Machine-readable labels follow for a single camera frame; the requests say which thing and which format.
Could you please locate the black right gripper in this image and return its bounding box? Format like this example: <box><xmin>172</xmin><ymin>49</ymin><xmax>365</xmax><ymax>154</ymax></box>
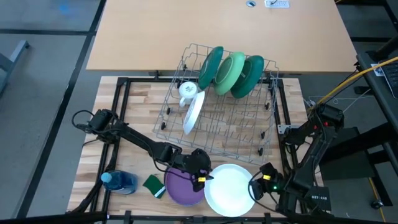
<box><xmin>248</xmin><ymin>162</ymin><xmax>284</xmax><ymax>202</ymax></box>

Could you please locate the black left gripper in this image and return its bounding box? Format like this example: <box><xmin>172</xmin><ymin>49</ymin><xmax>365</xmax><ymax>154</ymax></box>
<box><xmin>181</xmin><ymin>148</ymin><xmax>216</xmax><ymax>194</ymax></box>

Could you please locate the white round plate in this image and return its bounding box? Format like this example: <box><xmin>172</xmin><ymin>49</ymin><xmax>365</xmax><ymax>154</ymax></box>
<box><xmin>182</xmin><ymin>90</ymin><xmax>206</xmax><ymax>136</ymax></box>
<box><xmin>203</xmin><ymin>163</ymin><xmax>257</xmax><ymax>218</ymax></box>

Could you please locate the white printed mug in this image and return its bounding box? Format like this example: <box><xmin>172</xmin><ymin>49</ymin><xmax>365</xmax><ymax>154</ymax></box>
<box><xmin>178</xmin><ymin>81</ymin><xmax>199</xmax><ymax>108</ymax></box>

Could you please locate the light green bowl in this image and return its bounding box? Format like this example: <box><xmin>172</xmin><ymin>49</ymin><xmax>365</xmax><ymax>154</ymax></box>
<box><xmin>213</xmin><ymin>51</ymin><xmax>247</xmax><ymax>96</ymax></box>

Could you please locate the dark green bowl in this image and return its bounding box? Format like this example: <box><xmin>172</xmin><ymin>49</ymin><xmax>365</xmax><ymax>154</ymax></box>
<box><xmin>229</xmin><ymin>55</ymin><xmax>266</xmax><ymax>100</ymax></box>

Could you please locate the dark green plate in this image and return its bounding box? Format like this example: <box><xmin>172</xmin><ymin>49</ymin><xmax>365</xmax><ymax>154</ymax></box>
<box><xmin>198</xmin><ymin>45</ymin><xmax>225</xmax><ymax>91</ymax></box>

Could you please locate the purple plate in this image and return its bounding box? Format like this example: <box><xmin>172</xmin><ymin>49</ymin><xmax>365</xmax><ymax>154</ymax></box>
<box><xmin>164</xmin><ymin>167</ymin><xmax>206</xmax><ymax>207</ymax></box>

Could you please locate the green sponge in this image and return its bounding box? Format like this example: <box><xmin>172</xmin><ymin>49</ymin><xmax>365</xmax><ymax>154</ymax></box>
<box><xmin>142</xmin><ymin>174</ymin><xmax>167</xmax><ymax>200</ymax></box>

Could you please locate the blue plastic bottle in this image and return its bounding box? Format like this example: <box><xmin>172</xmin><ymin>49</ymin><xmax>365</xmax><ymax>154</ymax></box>
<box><xmin>99</xmin><ymin>170</ymin><xmax>139</xmax><ymax>196</ymax></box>

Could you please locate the black side desk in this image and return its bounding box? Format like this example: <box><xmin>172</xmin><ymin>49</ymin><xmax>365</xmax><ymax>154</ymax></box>
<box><xmin>356</xmin><ymin>51</ymin><xmax>398</xmax><ymax>175</ymax></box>

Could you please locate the light wooden desk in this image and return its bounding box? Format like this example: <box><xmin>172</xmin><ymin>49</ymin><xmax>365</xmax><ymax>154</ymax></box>
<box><xmin>86</xmin><ymin>0</ymin><xmax>358</xmax><ymax>74</ymax></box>

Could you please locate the black keyboard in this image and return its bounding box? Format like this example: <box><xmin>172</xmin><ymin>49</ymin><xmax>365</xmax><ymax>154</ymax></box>
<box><xmin>381</xmin><ymin>60</ymin><xmax>398</xmax><ymax>100</ymax></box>

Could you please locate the white desk power strip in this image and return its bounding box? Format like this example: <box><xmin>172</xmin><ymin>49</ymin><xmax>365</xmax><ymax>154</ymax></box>
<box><xmin>264</xmin><ymin>0</ymin><xmax>290</xmax><ymax>9</ymax></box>

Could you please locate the grey metal furniture leg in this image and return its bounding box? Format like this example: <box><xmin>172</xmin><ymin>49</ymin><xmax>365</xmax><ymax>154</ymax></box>
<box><xmin>0</xmin><ymin>39</ymin><xmax>31</xmax><ymax>96</ymax></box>

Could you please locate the grey wire dish rack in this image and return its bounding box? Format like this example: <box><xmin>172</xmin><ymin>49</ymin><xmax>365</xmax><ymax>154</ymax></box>
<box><xmin>152</xmin><ymin>42</ymin><xmax>280</xmax><ymax>166</ymax></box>

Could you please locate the black Netgear network switch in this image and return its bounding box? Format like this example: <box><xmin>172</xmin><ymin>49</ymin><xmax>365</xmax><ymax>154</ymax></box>
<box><xmin>306</xmin><ymin>185</ymin><xmax>332</xmax><ymax>212</ymax></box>

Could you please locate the black metal table frame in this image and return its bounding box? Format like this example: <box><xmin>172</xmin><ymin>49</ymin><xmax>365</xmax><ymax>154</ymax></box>
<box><xmin>67</xmin><ymin>76</ymin><xmax>335</xmax><ymax>224</ymax></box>

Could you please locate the thick yellow cable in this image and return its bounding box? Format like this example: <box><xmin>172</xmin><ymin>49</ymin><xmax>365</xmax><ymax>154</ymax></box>
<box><xmin>316</xmin><ymin>55</ymin><xmax>398</xmax><ymax>106</ymax></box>

